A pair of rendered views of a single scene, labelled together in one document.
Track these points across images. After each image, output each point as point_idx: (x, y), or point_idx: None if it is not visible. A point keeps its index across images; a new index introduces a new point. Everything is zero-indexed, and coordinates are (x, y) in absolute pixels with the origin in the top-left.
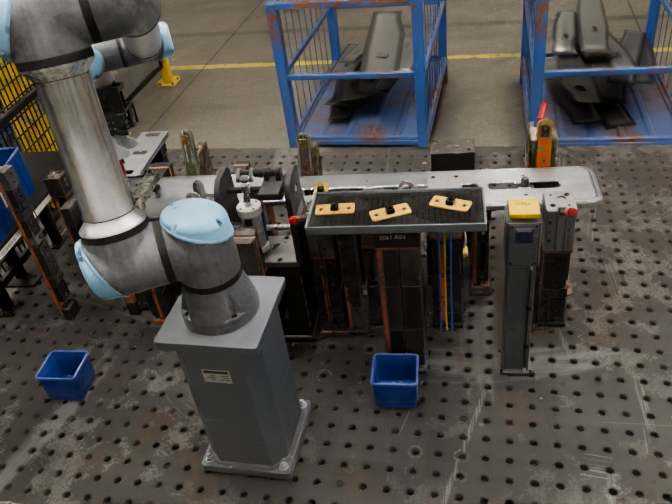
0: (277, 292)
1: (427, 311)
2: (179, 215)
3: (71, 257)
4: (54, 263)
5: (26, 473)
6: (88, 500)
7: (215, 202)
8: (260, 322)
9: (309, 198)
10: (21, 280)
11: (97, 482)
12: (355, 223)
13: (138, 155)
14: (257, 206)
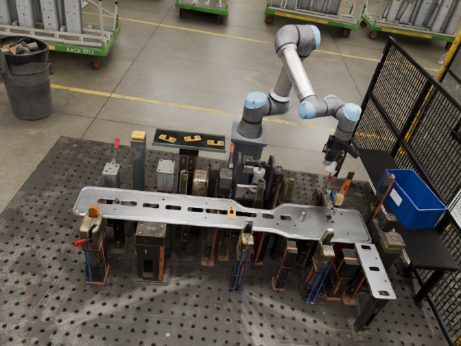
0: (232, 134)
1: (173, 228)
2: (260, 95)
3: (394, 285)
4: (365, 220)
5: (314, 180)
6: (287, 171)
7: (252, 100)
8: (234, 126)
9: (237, 208)
10: (406, 266)
11: (287, 176)
12: (206, 136)
13: (372, 265)
14: (254, 168)
